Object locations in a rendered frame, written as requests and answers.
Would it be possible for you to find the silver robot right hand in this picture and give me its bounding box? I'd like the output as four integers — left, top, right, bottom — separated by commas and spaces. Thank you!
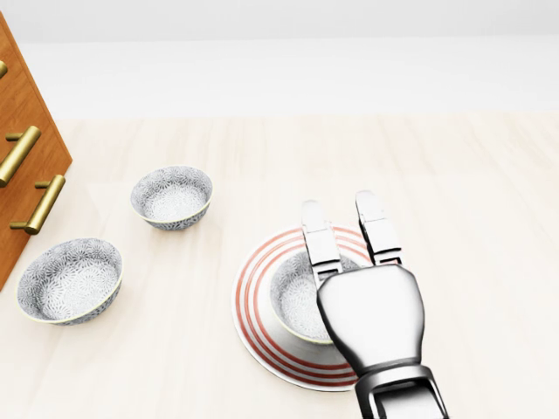
300, 189, 426, 380

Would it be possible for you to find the grey patterned bowl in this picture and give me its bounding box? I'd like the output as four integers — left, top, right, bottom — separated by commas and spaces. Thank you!
129, 164, 215, 232
269, 250, 373, 347
16, 237, 125, 327

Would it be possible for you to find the white plate with red rings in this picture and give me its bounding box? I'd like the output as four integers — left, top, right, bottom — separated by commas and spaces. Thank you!
231, 223, 404, 393

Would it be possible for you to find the wooden cabinet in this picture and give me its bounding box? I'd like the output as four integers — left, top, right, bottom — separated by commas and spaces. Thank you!
0, 11, 74, 292

